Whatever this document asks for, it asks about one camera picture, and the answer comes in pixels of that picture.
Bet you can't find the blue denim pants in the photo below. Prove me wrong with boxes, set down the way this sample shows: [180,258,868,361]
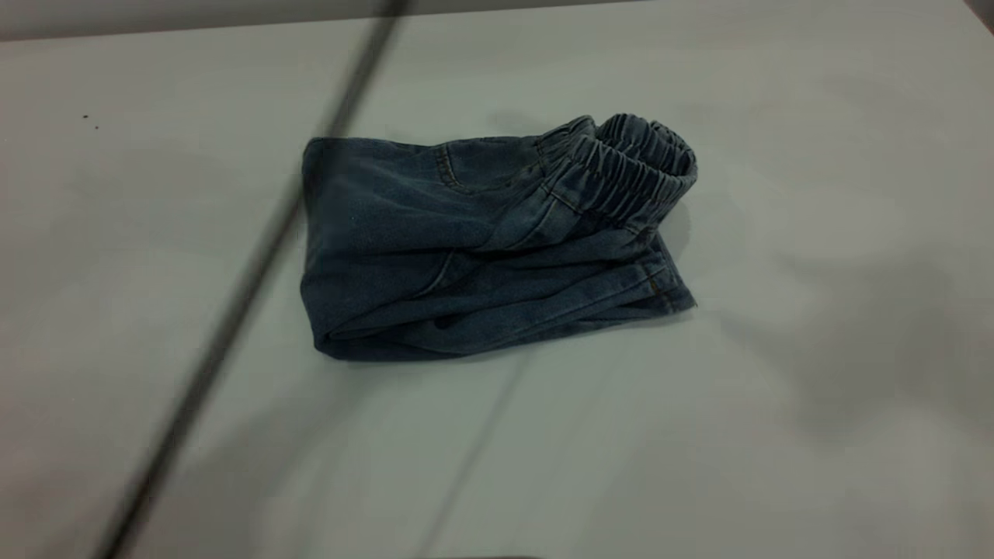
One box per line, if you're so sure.
[299,113,700,363]

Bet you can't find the thin dark cable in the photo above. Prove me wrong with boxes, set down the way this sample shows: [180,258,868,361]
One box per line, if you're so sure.
[93,0,412,559]

